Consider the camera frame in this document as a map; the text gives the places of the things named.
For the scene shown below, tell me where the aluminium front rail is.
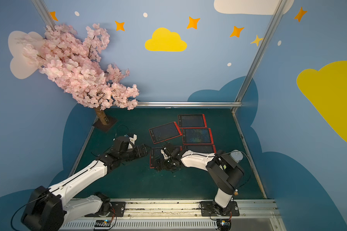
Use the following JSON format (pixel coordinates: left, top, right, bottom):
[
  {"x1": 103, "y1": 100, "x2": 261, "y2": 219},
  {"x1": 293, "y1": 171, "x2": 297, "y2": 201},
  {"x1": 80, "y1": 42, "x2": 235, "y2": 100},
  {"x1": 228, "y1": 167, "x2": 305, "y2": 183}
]
[{"x1": 58, "y1": 199, "x2": 286, "y2": 231}]

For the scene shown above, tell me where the pink cherry blossom tree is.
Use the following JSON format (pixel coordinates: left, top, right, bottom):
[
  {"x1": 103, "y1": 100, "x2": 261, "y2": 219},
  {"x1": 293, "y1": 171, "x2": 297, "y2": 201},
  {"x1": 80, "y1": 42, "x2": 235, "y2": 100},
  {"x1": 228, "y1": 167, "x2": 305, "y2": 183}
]
[{"x1": 20, "y1": 24, "x2": 139, "y2": 126}]

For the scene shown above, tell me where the aluminium back frame bar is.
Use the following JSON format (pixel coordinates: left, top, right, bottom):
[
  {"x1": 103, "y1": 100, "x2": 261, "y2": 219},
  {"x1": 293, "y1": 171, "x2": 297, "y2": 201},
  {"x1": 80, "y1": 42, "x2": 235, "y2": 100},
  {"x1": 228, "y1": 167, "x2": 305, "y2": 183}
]
[{"x1": 137, "y1": 101, "x2": 242, "y2": 108}]

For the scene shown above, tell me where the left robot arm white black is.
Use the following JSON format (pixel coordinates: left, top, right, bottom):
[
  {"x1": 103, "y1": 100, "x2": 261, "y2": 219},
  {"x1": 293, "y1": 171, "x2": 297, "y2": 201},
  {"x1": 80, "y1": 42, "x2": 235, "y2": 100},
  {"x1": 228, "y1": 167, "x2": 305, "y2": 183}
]
[{"x1": 21, "y1": 134, "x2": 150, "y2": 231}]

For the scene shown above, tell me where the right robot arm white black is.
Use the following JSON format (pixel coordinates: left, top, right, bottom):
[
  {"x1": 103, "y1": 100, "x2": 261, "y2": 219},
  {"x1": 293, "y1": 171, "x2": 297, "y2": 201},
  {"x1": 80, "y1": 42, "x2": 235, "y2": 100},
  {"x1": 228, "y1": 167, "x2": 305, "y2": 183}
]
[{"x1": 149, "y1": 143, "x2": 245, "y2": 217}]

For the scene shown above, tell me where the colourful scribble red writing tablet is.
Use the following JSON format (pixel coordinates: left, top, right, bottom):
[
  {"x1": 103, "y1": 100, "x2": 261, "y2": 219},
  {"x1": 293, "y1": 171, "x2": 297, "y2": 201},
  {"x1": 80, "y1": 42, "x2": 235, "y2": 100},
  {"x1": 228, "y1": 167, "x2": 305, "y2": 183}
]
[{"x1": 182, "y1": 128, "x2": 211, "y2": 144}]

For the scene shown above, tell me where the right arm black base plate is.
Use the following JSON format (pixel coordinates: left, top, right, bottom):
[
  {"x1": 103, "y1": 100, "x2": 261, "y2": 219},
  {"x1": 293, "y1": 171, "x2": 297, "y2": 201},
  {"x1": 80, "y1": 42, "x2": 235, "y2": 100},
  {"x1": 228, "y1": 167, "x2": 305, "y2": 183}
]
[{"x1": 199, "y1": 201, "x2": 240, "y2": 217}]

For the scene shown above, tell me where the red stylus pair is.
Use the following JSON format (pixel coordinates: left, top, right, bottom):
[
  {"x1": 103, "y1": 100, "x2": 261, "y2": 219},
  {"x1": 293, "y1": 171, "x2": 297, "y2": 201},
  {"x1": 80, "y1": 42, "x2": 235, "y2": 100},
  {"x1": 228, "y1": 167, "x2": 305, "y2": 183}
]
[{"x1": 202, "y1": 114, "x2": 207, "y2": 128}]

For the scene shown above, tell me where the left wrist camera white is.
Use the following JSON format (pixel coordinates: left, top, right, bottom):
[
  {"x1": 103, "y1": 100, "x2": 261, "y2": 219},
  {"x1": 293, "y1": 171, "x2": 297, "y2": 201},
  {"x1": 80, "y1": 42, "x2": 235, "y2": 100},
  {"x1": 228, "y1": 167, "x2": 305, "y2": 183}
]
[{"x1": 126, "y1": 133, "x2": 137, "y2": 150}]

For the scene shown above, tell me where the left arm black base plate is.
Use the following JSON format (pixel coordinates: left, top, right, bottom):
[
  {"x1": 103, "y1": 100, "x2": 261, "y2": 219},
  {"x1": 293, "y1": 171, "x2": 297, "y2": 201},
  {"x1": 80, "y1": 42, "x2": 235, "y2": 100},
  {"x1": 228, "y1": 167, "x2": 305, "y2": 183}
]
[{"x1": 85, "y1": 201, "x2": 126, "y2": 217}]

